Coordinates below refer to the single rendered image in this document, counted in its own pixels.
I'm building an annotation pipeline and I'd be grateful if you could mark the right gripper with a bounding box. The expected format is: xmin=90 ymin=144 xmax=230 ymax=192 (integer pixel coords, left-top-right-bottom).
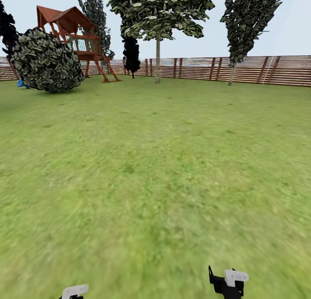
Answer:
xmin=209 ymin=265 xmax=244 ymax=299

